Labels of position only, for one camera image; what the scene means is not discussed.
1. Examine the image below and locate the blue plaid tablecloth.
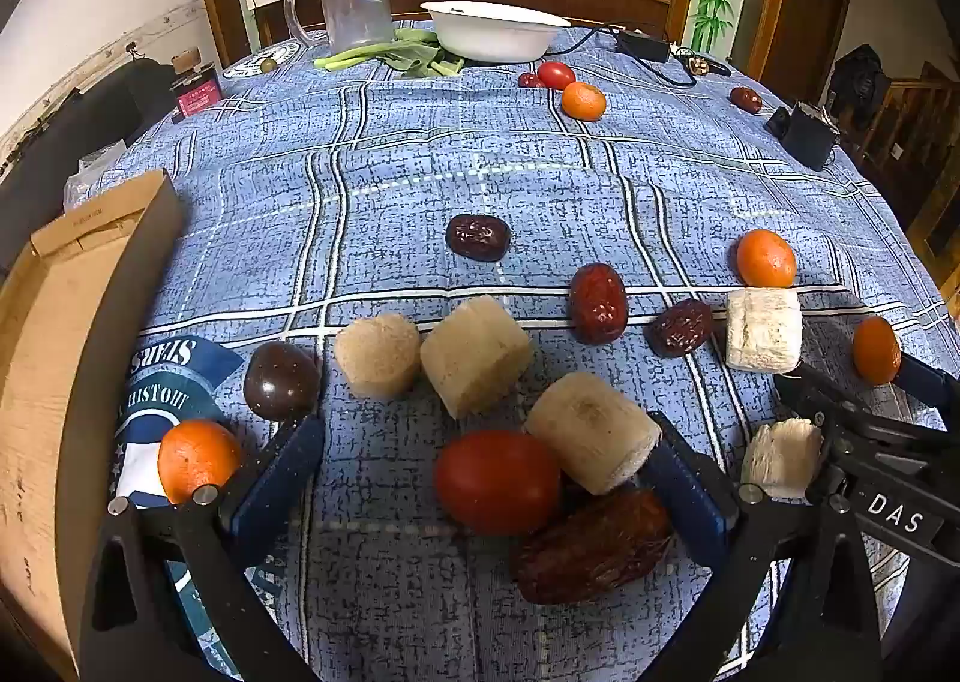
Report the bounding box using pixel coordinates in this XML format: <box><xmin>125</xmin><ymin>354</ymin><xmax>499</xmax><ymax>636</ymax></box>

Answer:
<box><xmin>75</xmin><ymin>26</ymin><xmax>960</xmax><ymax>682</ymax></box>

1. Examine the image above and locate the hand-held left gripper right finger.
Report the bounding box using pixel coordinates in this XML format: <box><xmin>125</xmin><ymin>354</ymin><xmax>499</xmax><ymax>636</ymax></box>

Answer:
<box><xmin>639</xmin><ymin>412</ymin><xmax>883</xmax><ymax>682</ymax></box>

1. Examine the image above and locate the small white sugarcane piece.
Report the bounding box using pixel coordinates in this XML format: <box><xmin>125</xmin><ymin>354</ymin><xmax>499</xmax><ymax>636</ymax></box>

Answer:
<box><xmin>741</xmin><ymin>418</ymin><xmax>824</xmax><ymax>499</ymax></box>

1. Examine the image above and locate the large dark red date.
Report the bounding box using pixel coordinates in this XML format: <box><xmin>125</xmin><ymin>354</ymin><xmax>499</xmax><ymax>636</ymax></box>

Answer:
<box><xmin>511</xmin><ymin>487</ymin><xmax>676</xmax><ymax>606</ymax></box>

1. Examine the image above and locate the black bag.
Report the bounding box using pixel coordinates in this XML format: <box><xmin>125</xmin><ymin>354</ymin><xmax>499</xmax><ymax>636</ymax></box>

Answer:
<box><xmin>832</xmin><ymin>44</ymin><xmax>893</xmax><ymax>121</ymax></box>

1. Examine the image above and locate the dark purple tomato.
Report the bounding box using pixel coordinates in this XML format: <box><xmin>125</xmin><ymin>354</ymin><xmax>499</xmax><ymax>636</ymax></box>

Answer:
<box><xmin>243</xmin><ymin>341</ymin><xmax>322</xmax><ymax>420</ymax></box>

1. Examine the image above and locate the black sofa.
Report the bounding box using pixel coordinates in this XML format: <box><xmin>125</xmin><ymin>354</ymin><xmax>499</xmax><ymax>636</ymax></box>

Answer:
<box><xmin>0</xmin><ymin>59</ymin><xmax>181</xmax><ymax>203</ymax></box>

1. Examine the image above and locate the white enamel basin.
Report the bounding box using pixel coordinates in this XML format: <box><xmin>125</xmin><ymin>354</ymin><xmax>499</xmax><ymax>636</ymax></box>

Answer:
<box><xmin>420</xmin><ymin>0</ymin><xmax>572</xmax><ymax>62</ymax></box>

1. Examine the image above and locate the wooden door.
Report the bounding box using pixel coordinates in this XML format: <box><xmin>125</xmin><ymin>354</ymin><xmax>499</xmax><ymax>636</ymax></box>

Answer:
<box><xmin>750</xmin><ymin>0</ymin><xmax>852</xmax><ymax>83</ymax></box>

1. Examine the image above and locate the orange tangerine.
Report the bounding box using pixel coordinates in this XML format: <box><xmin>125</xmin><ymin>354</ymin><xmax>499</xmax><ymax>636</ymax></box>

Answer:
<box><xmin>561</xmin><ymin>82</ymin><xmax>607</xmax><ymax>122</ymax></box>
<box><xmin>735</xmin><ymin>228</ymin><xmax>797</xmax><ymax>289</ymax></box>
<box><xmin>157</xmin><ymin>419</ymin><xmax>242</xmax><ymax>505</ymax></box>
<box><xmin>853</xmin><ymin>316</ymin><xmax>902</xmax><ymax>385</ymax></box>

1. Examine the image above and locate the black box right edge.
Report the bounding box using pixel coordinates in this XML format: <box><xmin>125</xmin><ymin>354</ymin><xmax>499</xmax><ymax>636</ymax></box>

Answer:
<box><xmin>765</xmin><ymin>101</ymin><xmax>839</xmax><ymax>172</ymax></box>

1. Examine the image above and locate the tan peeled sugarcane piece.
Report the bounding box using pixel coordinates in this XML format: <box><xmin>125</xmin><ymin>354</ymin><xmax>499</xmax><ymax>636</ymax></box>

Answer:
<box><xmin>525</xmin><ymin>373</ymin><xmax>662</xmax><ymax>495</ymax></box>
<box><xmin>334</xmin><ymin>312</ymin><xmax>422</xmax><ymax>398</ymax></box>
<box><xmin>420</xmin><ymin>294</ymin><xmax>535</xmax><ymax>419</ymax></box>

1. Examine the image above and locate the leafy green vegetable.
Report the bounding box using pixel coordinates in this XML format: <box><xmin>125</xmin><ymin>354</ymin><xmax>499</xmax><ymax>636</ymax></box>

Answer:
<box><xmin>382</xmin><ymin>28</ymin><xmax>466</xmax><ymax>79</ymax></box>

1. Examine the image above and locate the wooden chair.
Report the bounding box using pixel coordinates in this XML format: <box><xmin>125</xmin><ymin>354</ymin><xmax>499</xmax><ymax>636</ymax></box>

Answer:
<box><xmin>862</xmin><ymin>63</ymin><xmax>960</xmax><ymax>278</ymax></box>

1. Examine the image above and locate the large red tomato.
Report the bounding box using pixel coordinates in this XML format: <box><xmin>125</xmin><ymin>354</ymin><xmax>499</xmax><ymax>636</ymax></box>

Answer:
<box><xmin>433</xmin><ymin>429</ymin><xmax>563</xmax><ymax>537</ymax></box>

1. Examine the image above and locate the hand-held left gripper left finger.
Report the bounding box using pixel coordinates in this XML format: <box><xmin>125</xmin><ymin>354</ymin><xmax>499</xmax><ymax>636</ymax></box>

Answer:
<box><xmin>79</xmin><ymin>413</ymin><xmax>328</xmax><ymax>682</ymax></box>

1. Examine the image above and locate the clear plastic bag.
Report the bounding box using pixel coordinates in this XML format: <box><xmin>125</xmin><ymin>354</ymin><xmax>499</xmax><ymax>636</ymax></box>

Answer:
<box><xmin>64</xmin><ymin>138</ymin><xmax>132</xmax><ymax>211</ymax></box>

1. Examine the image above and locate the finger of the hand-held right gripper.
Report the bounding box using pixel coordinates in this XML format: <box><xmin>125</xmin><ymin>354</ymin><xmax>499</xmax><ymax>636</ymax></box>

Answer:
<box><xmin>772</xmin><ymin>361</ymin><xmax>871</xmax><ymax>443</ymax></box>
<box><xmin>892</xmin><ymin>350</ymin><xmax>960</xmax><ymax>413</ymax></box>

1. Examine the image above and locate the white peeled sugarcane piece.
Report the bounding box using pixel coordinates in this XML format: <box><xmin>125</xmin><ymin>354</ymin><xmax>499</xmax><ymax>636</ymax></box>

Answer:
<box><xmin>724</xmin><ymin>288</ymin><xmax>803</xmax><ymax>374</ymax></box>

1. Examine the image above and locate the brown cardboard box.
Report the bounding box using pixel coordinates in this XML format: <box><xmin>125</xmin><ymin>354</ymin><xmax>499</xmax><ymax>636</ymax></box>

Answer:
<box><xmin>0</xmin><ymin>168</ymin><xmax>188</xmax><ymax>682</ymax></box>

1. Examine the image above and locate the black power adapter with cable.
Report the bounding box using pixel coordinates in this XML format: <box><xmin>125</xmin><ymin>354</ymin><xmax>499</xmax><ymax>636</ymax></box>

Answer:
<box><xmin>559</xmin><ymin>22</ymin><xmax>732</xmax><ymax>87</ymax></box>

